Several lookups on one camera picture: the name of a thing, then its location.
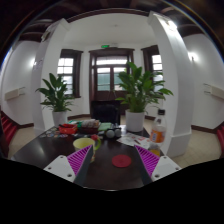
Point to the narrow dark-framed window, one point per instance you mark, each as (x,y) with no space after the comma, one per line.
(155,63)

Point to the wide dark-framed window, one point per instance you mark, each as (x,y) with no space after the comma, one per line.
(66,71)

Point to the colourful round stickers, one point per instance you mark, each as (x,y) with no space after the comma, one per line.
(50,133)

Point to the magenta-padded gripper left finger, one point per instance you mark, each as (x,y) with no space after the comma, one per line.
(79,161)

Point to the green box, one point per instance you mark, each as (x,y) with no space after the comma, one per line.
(104,126)

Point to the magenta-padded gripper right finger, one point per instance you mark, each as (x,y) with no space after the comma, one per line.
(148,161)

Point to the yellow mug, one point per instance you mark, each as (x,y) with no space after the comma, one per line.
(81,144)

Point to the small potted plant white pot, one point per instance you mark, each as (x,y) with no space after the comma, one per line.
(56,96)

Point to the large potted plant white pot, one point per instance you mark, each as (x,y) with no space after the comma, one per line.
(138,90)

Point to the grey headphones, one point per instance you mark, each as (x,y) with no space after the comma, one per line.
(112,133)

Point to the red carpeted stairs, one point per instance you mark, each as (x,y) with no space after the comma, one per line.
(7,128)

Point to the flat round red coaster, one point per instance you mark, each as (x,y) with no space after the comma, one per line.
(121,161)

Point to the dark wooden double door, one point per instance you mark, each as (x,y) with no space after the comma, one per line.
(106,80)

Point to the red box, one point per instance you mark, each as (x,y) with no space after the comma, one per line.
(67,129)

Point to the black chair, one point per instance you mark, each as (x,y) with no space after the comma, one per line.
(105,111)

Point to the white printed leaflet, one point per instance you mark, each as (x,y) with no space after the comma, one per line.
(131,140)

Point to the green exit sign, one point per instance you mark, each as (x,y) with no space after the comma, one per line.
(105,46)

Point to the white wall radiator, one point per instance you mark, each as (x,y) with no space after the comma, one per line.
(13,94)
(216,91)

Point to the orange drink bottle black cap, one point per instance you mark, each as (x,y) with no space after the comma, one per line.
(158,133)

